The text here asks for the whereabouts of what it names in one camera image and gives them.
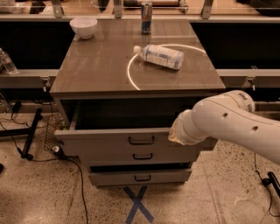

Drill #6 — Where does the grey top drawer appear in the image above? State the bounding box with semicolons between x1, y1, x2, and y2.
56;98;217;155

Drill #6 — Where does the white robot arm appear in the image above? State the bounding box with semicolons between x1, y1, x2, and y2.
168;90;280;165

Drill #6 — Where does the grey bottom drawer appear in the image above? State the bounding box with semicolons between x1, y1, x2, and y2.
88;168;192;187

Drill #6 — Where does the grey drawer cabinet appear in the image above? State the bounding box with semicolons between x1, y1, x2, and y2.
51;19;225;174

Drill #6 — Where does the clear plastic water bottle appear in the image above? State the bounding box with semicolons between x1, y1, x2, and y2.
133;45;185;70

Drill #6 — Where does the blue tape cross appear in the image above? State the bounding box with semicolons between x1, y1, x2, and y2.
123;185;154;224

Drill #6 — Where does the black plug at right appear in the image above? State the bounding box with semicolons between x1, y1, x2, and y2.
262;171;280;198

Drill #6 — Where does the blue silver drink can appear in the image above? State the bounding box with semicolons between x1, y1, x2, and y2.
141;2;152;35

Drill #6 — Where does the white ceramic bowl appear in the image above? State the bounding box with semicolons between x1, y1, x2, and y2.
70;16;97;39

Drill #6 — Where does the black metal stand leg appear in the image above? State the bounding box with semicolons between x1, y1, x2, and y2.
0;108;43;160

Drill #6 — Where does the small bottle on left ledge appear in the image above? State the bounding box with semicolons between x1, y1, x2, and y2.
0;48;18;74

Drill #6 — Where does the black top drawer handle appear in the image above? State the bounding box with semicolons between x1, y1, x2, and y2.
128;136;155;145

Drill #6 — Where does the black power adapter with cable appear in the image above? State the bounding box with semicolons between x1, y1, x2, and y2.
253;152;280;218

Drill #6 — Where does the wire basket with fruit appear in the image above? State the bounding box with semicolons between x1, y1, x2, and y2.
44;114;68;154

